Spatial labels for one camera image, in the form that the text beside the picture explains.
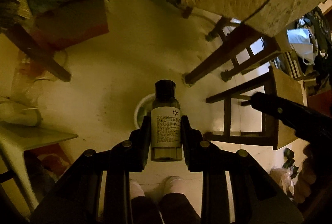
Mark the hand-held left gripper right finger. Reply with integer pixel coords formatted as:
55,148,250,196
180,115,304,224

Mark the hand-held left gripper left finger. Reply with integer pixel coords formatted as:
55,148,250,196
30,115,152,224

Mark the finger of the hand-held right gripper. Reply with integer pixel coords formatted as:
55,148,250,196
251,92,309,132

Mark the small white-label bottle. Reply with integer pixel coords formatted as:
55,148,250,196
150,79,183,162

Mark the white plastic basin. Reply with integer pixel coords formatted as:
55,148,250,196
133,93,157,129

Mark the person's right hand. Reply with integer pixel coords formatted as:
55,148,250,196
294,145,332,204

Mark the wooden stool with light seat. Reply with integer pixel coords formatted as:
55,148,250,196
206,65,308,152

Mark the pink plastic bag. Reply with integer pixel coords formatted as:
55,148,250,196
270,168,297,196

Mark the person's right leg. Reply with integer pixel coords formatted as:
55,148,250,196
158,175,202,224

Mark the person's leg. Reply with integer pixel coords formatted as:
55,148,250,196
129,179,163,224
158,175,202,224

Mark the person's left leg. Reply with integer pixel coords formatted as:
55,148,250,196
129,179,163,224

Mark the white plastic bag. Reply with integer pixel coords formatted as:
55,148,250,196
287,28,318,65

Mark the dark wooden stool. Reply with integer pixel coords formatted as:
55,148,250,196
205,16,260,82

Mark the white plastic stool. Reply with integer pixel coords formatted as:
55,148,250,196
0,121,79,213

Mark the dark wooden table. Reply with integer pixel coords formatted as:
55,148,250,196
5,16,282,87

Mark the red white cardboard box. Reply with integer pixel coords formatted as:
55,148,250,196
34,0,110,51

